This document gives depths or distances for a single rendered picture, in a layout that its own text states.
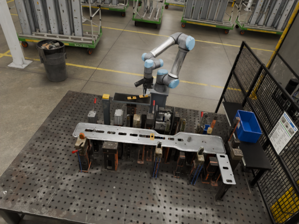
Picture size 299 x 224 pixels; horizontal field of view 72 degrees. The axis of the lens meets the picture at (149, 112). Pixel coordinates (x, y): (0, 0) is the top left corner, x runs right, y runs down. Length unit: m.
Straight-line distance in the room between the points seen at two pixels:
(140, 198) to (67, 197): 0.60
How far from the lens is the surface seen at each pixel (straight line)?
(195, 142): 1.94
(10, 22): 5.13
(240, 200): 2.13
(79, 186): 1.97
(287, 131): 1.90
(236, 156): 1.92
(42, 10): 6.12
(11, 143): 3.51
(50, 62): 4.38
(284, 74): 4.09
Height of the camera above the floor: 2.37
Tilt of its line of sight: 40 degrees down
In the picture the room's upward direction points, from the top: 7 degrees clockwise
